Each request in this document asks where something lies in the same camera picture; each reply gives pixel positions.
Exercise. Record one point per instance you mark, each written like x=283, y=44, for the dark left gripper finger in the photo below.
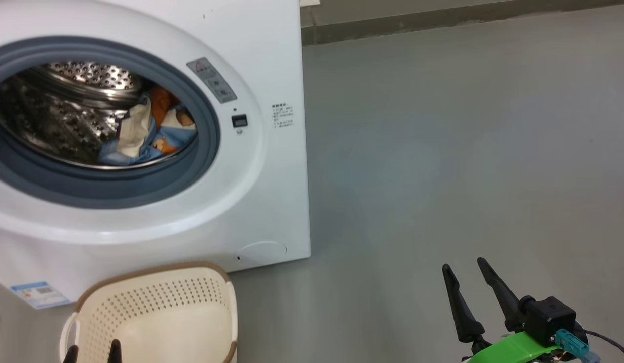
x=71, y=356
x=115, y=353

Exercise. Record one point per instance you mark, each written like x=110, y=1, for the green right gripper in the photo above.
x=513, y=352

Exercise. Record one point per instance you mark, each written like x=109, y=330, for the blue cartoon print garment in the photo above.
x=115, y=157

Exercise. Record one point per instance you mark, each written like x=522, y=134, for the blue cartoon garment cream lining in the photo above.
x=135, y=128

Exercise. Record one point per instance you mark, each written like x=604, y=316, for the white front-load washing machine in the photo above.
x=276, y=191

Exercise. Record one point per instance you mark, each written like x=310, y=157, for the perforated steel washer drum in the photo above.
x=49, y=121

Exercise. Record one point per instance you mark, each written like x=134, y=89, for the black door latch socket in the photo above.
x=239, y=121

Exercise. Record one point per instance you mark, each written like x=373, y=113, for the cream perforated laundry basket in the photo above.
x=165, y=322

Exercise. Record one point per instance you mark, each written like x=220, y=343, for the blue energy label sticker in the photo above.
x=39, y=295

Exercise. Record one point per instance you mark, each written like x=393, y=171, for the round white filter cover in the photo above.
x=261, y=252

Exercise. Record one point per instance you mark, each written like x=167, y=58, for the grey warning sticker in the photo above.
x=212, y=80

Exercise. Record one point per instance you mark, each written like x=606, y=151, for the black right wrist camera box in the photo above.
x=549, y=317

